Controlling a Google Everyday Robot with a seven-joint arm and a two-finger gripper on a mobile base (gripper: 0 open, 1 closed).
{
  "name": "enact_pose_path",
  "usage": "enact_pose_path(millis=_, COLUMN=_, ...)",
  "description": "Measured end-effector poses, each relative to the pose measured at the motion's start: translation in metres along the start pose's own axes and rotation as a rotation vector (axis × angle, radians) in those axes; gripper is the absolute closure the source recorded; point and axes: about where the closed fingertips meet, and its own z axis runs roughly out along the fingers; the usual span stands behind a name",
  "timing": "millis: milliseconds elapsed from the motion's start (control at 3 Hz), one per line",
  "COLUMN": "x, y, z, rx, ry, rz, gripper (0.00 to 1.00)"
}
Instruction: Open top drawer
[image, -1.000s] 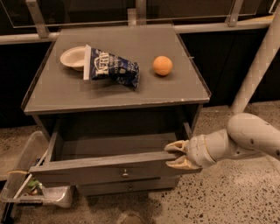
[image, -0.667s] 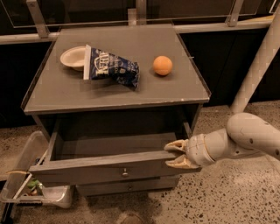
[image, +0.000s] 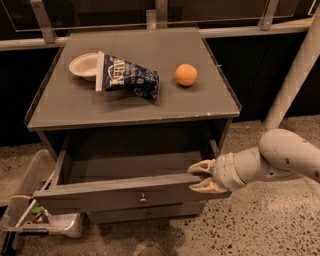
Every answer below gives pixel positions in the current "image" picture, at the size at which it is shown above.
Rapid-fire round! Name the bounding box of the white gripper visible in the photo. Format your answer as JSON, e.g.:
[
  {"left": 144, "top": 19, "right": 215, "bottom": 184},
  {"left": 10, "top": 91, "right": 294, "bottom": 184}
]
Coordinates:
[{"left": 187, "top": 153, "right": 245, "bottom": 194}]

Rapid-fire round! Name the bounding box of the grey top drawer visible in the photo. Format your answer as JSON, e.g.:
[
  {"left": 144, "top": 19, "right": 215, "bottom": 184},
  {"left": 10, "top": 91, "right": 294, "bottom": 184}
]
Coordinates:
[{"left": 34, "top": 142, "right": 230, "bottom": 214}]

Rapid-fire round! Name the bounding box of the grey drawer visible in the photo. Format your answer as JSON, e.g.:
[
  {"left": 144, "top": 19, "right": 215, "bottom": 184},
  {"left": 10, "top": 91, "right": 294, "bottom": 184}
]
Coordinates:
[
  {"left": 87, "top": 201, "right": 205, "bottom": 224},
  {"left": 34, "top": 142, "right": 230, "bottom": 214}
]

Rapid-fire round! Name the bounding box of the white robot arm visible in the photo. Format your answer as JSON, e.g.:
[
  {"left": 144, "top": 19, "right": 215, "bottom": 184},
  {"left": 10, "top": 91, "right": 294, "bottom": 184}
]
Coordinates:
[{"left": 188, "top": 6, "right": 320, "bottom": 194}]

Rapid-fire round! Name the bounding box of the grey bottom drawer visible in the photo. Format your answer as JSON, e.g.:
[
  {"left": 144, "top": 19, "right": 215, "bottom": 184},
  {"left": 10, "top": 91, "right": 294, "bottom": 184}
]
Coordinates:
[{"left": 87, "top": 201, "right": 205, "bottom": 224}]

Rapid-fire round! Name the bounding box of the grey drawer cabinet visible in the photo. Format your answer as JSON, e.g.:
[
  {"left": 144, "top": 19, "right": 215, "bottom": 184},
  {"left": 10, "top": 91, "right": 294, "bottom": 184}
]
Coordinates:
[{"left": 23, "top": 27, "right": 242, "bottom": 225}]

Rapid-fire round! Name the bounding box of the orange fruit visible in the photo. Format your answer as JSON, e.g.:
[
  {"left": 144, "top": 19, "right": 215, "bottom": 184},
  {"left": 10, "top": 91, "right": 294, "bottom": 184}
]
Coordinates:
[{"left": 175, "top": 64, "right": 198, "bottom": 87}]

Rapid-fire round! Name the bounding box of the blue chip bag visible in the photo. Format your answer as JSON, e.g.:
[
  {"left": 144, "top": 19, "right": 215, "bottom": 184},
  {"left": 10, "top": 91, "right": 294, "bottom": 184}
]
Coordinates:
[{"left": 95, "top": 51, "right": 160, "bottom": 100}]

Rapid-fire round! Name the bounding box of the green can in bin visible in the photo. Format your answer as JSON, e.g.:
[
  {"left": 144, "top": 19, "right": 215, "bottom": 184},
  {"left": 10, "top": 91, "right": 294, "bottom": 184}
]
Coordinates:
[{"left": 31, "top": 206, "right": 48, "bottom": 216}]

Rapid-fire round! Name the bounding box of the clear plastic bin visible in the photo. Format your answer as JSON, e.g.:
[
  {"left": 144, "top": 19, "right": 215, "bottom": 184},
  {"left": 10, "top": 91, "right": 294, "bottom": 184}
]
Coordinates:
[{"left": 0, "top": 149, "right": 83, "bottom": 238}]

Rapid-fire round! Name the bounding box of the metal railing with glass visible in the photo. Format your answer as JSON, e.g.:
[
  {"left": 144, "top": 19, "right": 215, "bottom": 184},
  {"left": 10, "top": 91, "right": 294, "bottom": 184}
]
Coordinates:
[{"left": 0, "top": 0, "right": 319, "bottom": 51}]

